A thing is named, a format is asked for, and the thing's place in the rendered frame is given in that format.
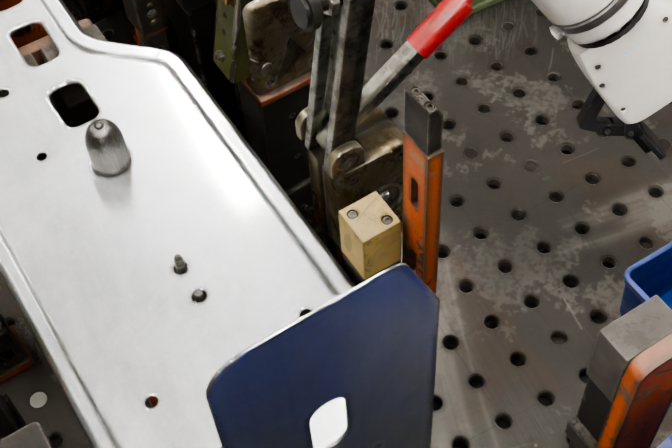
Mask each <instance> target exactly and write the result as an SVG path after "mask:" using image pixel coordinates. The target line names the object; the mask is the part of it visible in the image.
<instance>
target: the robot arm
mask: <svg viewBox="0 0 672 448"><path fill-rule="evenodd" d="M531 1H532V2H533V3H534V4H535V5H536V7H537V8H538V9H539V10H540V11H541V12H542V13H543V14H544V16H545V17H546V18H547V19H548V20H549V21H550V22H551V23H552V24H553V25H552V26H551V27H549V29H550V32H551V33H552V35H553V36H554V37H555V38H556V39H557V40H559V39H561V38H562V37H563V36H564V37H565V38H567V42H568V45H569V49H570V51H571V53H572V55H573V57H574V59H575V61H576V62H577V64H578V66H579V67H580V69H581V71H582V72H583V73H584V75H585V76H586V78H587V79H588V80H589V82H590V83H591V84H592V86H593V89H592V90H591V92H590V94H589V96H588V98H587V99H586V101H585V103H584V105H583V107H582V109H581V110H580V112H579V114H578V116H577V118H576V120H577V122H578V125H579V127H580V128H581V129H583V130H587V131H591V132H599V133H601V134H602V135H604V136H625V138H626V139H629V140H631V139H633V140H634V141H635V142H636V143H637V144H638V145H639V146H640V148H641V149H642V150H643V151H644V152H645V153H646V154H647V153H649V152H650V151H652V152H653V153H654V154H655V155H656V156H657V157H658V159H659V160H662V159H664V158H665V156H666V154H665V152H664V150H663V148H662V146H661V144H660V142H659V140H658V138H657V137H656V136H655V134H654V133H653V132H652V131H651V130H650V129H649V128H648V126H647V125H646V124H645V123H644V122H643V121H642V120H644V119H646V118H647V117H649V116H650V115H652V114H653V113H655V112H656V111H658V110H659V109H661V108H662V107H664V106H665V105H667V104H668V103H670V102H671V101H672V0H531ZM605 102H606V104H607V105H608V106H609V107H610V109H611V110H612V111H613V112H614V113H615V115H616V116H599V115H598V114H599V113H600V111H601V109H602V107H603V105H604V104H605Z"/></svg>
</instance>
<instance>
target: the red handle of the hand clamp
mask: <svg viewBox="0 0 672 448"><path fill-rule="evenodd" d="M473 1H474V0H442V2H441V3H440V4H439V5H438V6H437V7H436V8H435V9H434V10H433V11H432V12H431V13H430V14H429V15H428V16H427V17H426V18H425V19H424V20H423V21H422V22H421V23H420V24H419V25H418V27H417V28H416V29H415V30H414V31H413V32H412V33H411V34H410V35H409V36H408V37H407V38H406V40H407V41H406V42H405V43H404V44H403V45H402V46H401V47H400V48H399V50H398V51H397V52H396V53H395V54H394V55H393V56H392V57H391V58H390V59H389V60H388V61H387V62H386V63H385V64H384V65H383V66H382V67H381V68H380V69H379V70H378V71H377V72H376V73H375V75H374V76H373V77H372V78H371V79H370V80H369V81H368V82H367V83H366V84H365V85H364V86H363V89H362V95H361V102H360V109H359V116H358V122H357V128H358V127H359V125H360V124H361V123H362V122H363V121H364V120H365V119H366V118H367V117H368V116H369V115H370V114H371V113H372V112H373V111H374V110H375V109H376V108H377V107H378V106H379V105H380V104H381V103H382V102H383V101H384V100H385V99H386V98H387V97H388V96H389V95H390V94H391V92H392V91H393V90H394V89H395V88H396V87H397V86H398V85H399V84H400V83H401V82H402V81H403V80H404V79H405V78H406V77H407V76H408V75H409V74H410V73H411V72H412V71H413V70H414V69H415V68H416V67H417V66H418V65H419V64H420V63H421V62H422V60H423V59H424V58H426V59H427V58H428V57H429V56H430V55H431V54H432V53H433V52H434V51H435V50H436V49H437V48H438V47H439V46H440V45H441V44H442V43H443V42H444V41H445V40H446V39H447V38H448V37H449V36H450V35H451V34H452V33H453V32H454V31H455V30H456V29H457V28H458V26H459V25H460V24H461V23H462V22H463V21H464V20H465V19H466V18H467V17H468V16H469V15H470V14H471V13H472V12H473V11H474V9H473V8H472V7H471V6H470V4H471V3H472V2H473ZM328 125H329V122H328V123H327V124H326V125H325V126H322V127H321V128H319V130H318V132H317V135H316V140H317V142H318V143H319V144H320V146H321V147H322V148H323V149H325V150H326V142H327V134H328Z"/></svg>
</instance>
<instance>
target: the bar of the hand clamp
mask: <svg viewBox="0 0 672 448"><path fill-rule="evenodd" d="M375 1H376V0H290V10H291V14H292V17H293V19H294V21H295V23H296V24H297V26H298V27H300V28H301V29H303V30H304V31H306V32H311V31H314V30H316V32H315V42H314V52H313V63H312V73H311V83H310V93H309V103H308V114H307V124H306V134H305V146H306V148H307V149H308V150H309V151H310V150H313V149H315V148H318V147H320V144H319V143H318V142H317V140H316V135H317V132H318V130H319V128H321V127H322V126H325V125H326V124H327V123H328V122H329V125H328V134H327V142H326V150H325V159H324V167H323V168H324V170H325V172H326V173H327V158H328V156H329V155H330V153H331V152H332V151H333V150H334V149H335V148H337V147H338V146H340V145H342V144H344V143H346V142H348V141H355V136H356V129H357V122H358V116H359V109H360V102H361V95H362V89H363V82H364V75H365V68H366V61H367V55H368V48H369V41H370V34H371V28H372V21H373V14H374V7H375ZM327 174H328V173H327Z"/></svg>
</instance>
